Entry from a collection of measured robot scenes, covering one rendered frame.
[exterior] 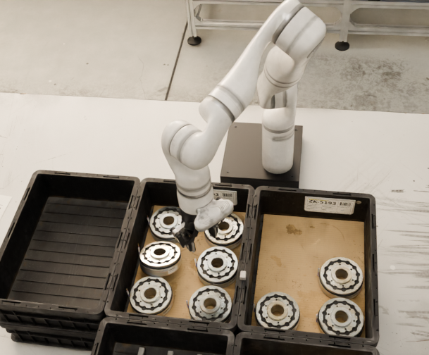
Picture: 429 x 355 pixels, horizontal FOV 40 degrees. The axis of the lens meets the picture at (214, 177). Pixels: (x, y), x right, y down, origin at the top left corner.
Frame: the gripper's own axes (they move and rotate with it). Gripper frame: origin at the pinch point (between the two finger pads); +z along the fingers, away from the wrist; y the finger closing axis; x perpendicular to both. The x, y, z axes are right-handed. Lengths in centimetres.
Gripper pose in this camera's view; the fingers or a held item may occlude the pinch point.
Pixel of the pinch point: (201, 238)
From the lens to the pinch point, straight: 134.9
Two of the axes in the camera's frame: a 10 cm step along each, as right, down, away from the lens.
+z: 0.7, 6.4, 7.7
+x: 6.2, 5.8, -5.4
